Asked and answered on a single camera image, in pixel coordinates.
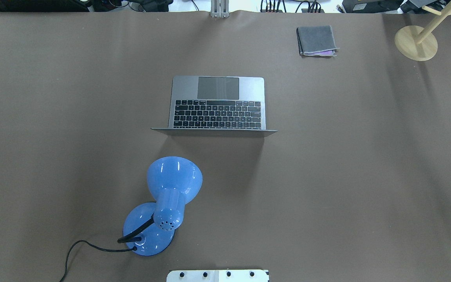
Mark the grey laptop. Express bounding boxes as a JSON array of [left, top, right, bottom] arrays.
[[154, 75, 276, 137]]

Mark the wooden cup rack stand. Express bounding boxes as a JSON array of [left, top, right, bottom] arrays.
[[394, 1, 451, 62]]

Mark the folded grey cloth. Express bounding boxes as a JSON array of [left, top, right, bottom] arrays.
[[296, 25, 338, 57]]

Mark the blue desk lamp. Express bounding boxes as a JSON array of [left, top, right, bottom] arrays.
[[117, 156, 203, 257]]

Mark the aluminium frame post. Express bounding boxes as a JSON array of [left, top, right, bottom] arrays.
[[210, 0, 230, 18]]

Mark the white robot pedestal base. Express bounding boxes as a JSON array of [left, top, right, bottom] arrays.
[[166, 269, 270, 282]]

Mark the black lamp power cable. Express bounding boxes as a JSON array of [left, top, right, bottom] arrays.
[[59, 240, 137, 282]]

